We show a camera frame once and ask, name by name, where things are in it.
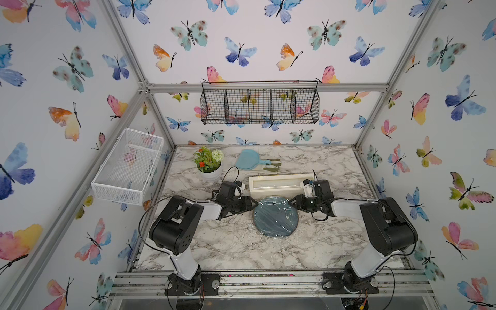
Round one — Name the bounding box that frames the black wire wall basket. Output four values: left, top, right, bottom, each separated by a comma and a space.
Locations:
196, 81, 320, 125

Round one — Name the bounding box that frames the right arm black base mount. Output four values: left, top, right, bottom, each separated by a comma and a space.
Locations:
320, 269, 379, 295

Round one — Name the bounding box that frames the dark teal round plate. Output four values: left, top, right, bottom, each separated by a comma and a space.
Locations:
252, 195, 300, 239

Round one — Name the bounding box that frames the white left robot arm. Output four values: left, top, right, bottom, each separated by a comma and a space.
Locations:
149, 181, 258, 281

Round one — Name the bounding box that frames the clear plastic wrap sheet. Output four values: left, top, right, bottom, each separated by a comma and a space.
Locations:
249, 193, 302, 240

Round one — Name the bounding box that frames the white mesh wall basket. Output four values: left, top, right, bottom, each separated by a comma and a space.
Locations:
91, 128, 164, 205

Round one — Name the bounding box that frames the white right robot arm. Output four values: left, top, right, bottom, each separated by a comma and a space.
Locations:
289, 179, 418, 279

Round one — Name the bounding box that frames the aluminium front rail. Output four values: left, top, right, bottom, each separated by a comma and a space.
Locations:
110, 269, 434, 300

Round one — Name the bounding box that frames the potted flower plant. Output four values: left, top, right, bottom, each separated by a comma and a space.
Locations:
193, 146, 224, 182

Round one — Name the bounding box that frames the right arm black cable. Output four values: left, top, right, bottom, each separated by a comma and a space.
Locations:
309, 169, 419, 310

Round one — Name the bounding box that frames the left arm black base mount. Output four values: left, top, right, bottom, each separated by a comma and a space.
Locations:
165, 271, 220, 297

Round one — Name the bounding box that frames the light blue plastic pan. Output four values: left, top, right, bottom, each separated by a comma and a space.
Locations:
235, 149, 272, 171

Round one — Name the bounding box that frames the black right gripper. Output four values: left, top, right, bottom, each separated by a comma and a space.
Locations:
286, 193, 322, 212

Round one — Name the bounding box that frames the cream plastic wrap dispenser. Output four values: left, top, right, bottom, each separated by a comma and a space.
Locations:
249, 173, 315, 200

